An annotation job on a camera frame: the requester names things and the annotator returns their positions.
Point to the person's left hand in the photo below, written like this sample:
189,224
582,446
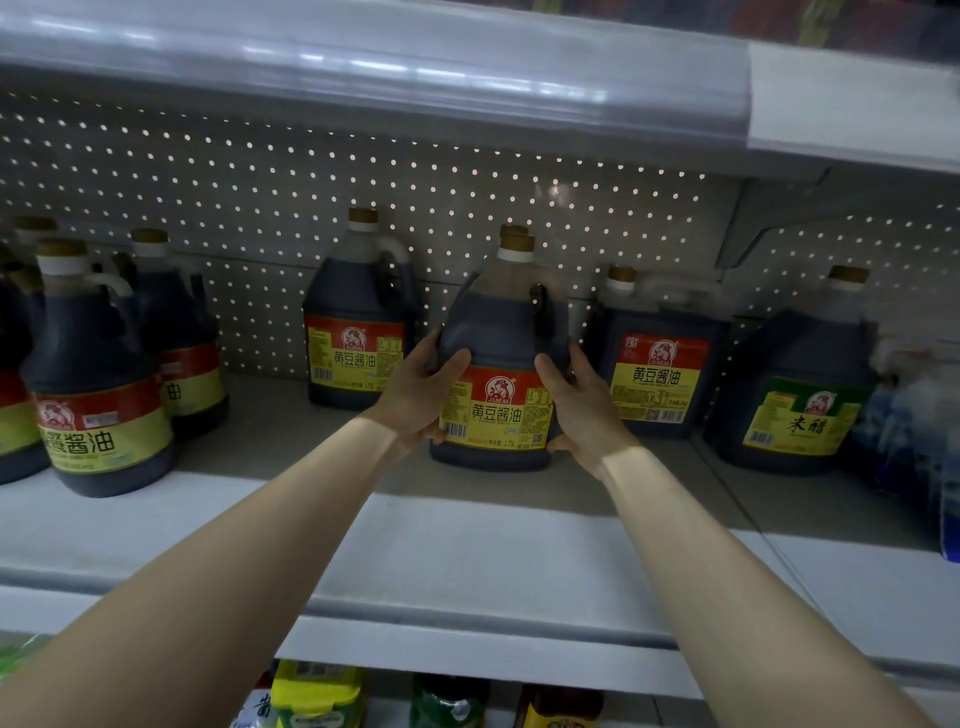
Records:
413,405

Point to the person's right hand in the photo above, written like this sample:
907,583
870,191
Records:
593,428

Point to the white metal store shelving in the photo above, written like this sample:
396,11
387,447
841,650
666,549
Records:
450,555

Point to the person's left forearm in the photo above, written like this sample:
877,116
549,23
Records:
195,600

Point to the person's right forearm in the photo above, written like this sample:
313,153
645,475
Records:
750,615

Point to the dark jug red yellow label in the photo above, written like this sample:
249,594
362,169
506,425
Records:
660,375

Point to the dark jug yellow green label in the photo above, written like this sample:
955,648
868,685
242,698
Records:
803,420

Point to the dark bottle red yellow label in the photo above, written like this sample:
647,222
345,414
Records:
33,228
188,375

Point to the small green bottle yellow label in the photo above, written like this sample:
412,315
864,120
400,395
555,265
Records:
450,705

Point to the blue white packages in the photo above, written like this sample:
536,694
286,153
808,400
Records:
915,450

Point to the white green bag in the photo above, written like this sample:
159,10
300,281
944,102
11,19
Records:
15,660

